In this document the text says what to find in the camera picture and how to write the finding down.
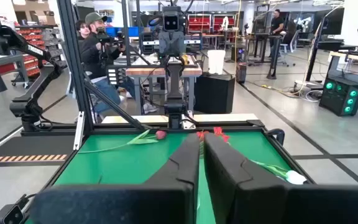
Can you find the red bin shelf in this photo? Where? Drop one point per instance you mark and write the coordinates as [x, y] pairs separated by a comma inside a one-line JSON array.
[[199, 23], [224, 22]]

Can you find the grey metal table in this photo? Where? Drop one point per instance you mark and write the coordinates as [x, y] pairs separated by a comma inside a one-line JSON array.
[[8, 59]]

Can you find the black computer tower green fans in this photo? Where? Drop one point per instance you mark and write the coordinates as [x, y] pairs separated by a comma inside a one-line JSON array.
[[334, 99]]

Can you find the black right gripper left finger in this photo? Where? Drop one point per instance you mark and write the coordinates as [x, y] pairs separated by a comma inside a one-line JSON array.
[[166, 202]]

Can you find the large black screen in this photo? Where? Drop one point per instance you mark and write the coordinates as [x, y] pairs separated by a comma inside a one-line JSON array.
[[332, 21]]

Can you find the red artificial flower bunch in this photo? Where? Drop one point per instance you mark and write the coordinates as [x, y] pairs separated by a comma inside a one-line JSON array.
[[218, 130]]

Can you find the wooden top workbench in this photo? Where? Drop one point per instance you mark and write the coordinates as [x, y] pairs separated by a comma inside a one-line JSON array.
[[154, 72]]

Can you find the grey office chair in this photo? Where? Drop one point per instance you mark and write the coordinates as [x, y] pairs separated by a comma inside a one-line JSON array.
[[292, 40]]

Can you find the long silver metal bracket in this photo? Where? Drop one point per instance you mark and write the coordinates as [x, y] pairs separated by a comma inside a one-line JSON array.
[[79, 130]]

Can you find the light top workbench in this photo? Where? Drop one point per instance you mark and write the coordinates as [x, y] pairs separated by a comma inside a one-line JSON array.
[[353, 57]]

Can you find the pink artificial tulip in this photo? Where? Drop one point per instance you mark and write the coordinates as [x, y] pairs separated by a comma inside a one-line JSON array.
[[160, 134]]

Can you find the black labelled drawer unit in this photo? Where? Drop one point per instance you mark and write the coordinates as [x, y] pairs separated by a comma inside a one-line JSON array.
[[117, 74]]

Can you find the black table-level camera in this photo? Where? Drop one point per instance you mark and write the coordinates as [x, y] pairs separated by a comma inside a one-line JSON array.
[[11, 214]]

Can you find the black aluminium table frame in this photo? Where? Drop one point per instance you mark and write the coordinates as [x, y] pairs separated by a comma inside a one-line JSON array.
[[73, 62]]

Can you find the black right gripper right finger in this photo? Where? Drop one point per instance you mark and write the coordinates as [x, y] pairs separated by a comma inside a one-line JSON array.
[[244, 199]]

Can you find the black video camera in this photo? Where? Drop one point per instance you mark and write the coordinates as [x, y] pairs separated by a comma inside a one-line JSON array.
[[104, 39]]

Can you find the green table mat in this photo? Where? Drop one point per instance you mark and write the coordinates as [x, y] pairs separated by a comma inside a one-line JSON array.
[[120, 161]]

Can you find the black stand pole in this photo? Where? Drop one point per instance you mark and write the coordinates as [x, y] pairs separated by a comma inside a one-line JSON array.
[[314, 56]]

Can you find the blue-lit computer monitor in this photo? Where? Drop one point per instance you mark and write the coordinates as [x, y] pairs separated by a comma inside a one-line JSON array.
[[133, 31], [115, 31]]

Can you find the cardboard boxes stack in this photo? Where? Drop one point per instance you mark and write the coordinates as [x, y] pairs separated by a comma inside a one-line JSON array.
[[42, 17]]

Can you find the small silver metal bracket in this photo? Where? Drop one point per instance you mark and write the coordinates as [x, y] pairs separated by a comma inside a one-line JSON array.
[[189, 124]]

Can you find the white artificial tulip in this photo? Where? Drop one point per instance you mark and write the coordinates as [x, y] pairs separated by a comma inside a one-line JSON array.
[[295, 178]]

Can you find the person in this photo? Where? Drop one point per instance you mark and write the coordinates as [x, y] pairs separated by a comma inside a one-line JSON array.
[[277, 25], [82, 31], [92, 56]]

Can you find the black standing desk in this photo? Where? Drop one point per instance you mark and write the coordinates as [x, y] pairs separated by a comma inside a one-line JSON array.
[[273, 56]]

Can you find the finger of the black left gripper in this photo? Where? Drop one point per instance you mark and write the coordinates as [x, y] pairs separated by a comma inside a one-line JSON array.
[[177, 43], [165, 43]]

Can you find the black platform with hazard stripes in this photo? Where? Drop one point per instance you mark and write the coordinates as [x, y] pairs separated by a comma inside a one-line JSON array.
[[36, 146]]

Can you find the green cap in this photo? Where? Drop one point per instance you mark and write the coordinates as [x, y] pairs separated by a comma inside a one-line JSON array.
[[93, 17]]

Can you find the white bin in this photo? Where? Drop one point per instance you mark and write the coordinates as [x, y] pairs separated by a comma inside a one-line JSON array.
[[216, 62]]

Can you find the tall red parts rack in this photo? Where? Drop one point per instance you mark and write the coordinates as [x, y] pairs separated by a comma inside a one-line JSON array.
[[34, 37]]

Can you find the black trash bin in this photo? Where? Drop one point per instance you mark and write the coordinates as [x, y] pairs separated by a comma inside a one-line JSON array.
[[214, 93]]

